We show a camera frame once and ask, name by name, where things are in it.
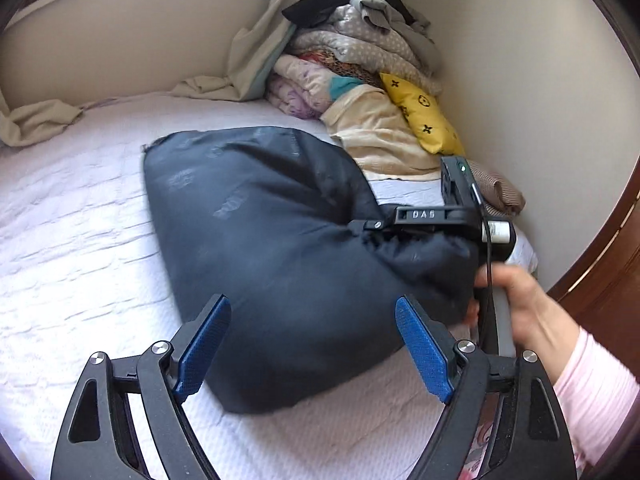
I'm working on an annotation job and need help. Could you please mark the person's right hand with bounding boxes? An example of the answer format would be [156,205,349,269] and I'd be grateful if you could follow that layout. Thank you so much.
[462,264,581,376]

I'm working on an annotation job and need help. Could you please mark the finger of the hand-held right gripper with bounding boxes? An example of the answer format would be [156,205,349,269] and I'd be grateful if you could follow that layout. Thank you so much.
[347,217,398,234]

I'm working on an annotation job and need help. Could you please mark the beige curtain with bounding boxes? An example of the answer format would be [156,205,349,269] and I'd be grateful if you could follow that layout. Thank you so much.
[0,0,401,148]

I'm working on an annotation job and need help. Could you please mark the black folded cloth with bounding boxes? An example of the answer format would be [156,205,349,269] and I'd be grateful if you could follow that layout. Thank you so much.
[281,0,416,28]

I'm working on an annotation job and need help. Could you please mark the teal patterned cloth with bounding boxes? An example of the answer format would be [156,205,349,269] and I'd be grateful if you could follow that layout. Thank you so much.
[327,77,369,102]

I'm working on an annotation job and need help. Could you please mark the leopard print cloth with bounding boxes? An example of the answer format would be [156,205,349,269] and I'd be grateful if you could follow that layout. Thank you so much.
[295,50,386,88]

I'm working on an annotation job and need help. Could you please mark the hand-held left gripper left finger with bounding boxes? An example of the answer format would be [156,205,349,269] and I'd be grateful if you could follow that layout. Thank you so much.
[50,293,233,480]

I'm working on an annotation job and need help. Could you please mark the grey dotted blanket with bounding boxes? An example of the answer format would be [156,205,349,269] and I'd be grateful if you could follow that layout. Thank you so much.
[287,0,443,96]

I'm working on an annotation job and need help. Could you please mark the black cable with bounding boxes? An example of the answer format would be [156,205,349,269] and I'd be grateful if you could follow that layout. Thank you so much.
[470,182,497,356]

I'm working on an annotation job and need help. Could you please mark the taupe crumpled cloth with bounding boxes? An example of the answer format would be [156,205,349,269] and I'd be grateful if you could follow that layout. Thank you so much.
[357,0,432,37]

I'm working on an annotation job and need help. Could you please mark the cream knitted blanket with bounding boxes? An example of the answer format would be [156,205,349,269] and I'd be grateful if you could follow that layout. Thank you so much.
[320,85,443,181]

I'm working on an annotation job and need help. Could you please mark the brown ribbed cloth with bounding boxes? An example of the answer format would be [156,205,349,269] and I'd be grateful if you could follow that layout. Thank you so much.
[470,160,527,217]

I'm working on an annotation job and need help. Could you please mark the person's right forearm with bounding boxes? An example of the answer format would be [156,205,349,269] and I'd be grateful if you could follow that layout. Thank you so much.
[550,327,640,473]

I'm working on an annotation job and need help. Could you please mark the bed with white bedspread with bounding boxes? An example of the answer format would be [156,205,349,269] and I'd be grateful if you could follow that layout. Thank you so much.
[0,91,541,480]

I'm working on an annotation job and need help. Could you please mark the wooden door frame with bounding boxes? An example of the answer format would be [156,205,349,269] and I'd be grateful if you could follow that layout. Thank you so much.
[547,150,640,336]

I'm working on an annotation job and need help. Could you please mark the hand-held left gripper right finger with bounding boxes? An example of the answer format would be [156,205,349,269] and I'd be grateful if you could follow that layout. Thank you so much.
[394,295,568,480]

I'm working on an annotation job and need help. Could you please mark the purple floral quilt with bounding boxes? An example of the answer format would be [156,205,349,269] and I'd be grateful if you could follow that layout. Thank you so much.
[265,54,346,120]

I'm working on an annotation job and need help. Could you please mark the black padded jacket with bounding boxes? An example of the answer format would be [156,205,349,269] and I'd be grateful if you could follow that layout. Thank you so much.
[141,126,481,415]

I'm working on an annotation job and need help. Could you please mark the yellow patterned pillow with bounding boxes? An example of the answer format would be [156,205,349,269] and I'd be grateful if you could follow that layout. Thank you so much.
[378,72,466,157]

